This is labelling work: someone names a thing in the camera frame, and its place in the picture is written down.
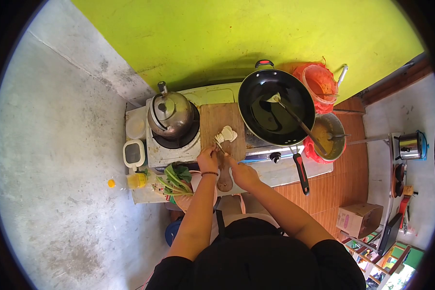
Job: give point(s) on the person's right hand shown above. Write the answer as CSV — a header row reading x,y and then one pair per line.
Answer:
x,y
243,176

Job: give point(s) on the person's left hand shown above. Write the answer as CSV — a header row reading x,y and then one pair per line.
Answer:
x,y
207,161

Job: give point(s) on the person's left fingers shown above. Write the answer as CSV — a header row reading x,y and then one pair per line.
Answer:
x,y
211,149

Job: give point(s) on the person's right fingers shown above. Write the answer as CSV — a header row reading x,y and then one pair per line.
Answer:
x,y
229,160

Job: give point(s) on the kitchen knife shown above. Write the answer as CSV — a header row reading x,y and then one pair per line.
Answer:
x,y
219,145

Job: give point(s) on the sliced white food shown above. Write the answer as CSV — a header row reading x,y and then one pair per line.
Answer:
x,y
227,134

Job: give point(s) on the white gas stove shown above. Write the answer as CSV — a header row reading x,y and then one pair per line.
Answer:
x,y
174,154

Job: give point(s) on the pink bowl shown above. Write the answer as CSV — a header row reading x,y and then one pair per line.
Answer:
x,y
199,188

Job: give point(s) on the person's legs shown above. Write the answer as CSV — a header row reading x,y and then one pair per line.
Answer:
x,y
232,205

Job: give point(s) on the bunch of leafy greens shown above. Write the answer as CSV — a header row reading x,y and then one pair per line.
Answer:
x,y
176,179

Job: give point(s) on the metal kettle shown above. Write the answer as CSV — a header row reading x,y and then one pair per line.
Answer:
x,y
169,112

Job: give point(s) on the white container with dark lid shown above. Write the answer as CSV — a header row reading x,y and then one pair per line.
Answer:
x,y
134,153

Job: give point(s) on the metal spatula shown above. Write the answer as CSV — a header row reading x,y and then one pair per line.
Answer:
x,y
297,121

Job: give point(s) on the round white lidded container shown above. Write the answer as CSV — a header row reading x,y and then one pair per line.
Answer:
x,y
135,127

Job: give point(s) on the yellow oil bottle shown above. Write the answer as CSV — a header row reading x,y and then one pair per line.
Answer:
x,y
132,181

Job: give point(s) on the blue bucket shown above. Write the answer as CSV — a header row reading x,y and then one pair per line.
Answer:
x,y
172,232

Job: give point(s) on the metal pot with yellow batter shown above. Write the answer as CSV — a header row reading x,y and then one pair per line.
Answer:
x,y
328,139

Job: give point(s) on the person's body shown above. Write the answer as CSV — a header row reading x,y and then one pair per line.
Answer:
x,y
253,261

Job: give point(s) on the orange slatted mat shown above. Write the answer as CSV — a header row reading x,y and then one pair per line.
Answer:
x,y
337,181

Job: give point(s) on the metal spoon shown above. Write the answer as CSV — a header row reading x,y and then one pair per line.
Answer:
x,y
339,136

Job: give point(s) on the orange bag with plastic tub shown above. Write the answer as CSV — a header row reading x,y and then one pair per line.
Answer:
x,y
319,85

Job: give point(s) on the cardboard box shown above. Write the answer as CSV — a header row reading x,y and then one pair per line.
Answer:
x,y
359,219

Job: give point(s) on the black flat screen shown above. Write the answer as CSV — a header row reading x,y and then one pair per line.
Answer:
x,y
390,234

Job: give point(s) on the steel cooker with blue trim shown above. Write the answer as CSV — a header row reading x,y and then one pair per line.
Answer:
x,y
411,145

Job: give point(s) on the colourful wooden shelf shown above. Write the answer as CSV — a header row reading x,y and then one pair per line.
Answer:
x,y
380,264

